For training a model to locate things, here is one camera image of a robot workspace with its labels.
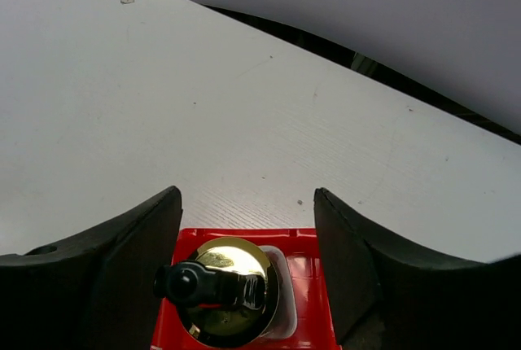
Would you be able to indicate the red plastic organizer tray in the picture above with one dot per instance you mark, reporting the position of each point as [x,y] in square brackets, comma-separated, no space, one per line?
[314,328]

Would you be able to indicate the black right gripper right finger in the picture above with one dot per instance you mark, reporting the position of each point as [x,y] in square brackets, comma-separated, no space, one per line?
[388,292]

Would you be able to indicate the gold-cap oil bottle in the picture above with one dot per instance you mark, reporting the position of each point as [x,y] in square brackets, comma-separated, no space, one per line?
[231,292]

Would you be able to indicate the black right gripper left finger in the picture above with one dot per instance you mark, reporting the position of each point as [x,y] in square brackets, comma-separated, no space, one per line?
[92,290]

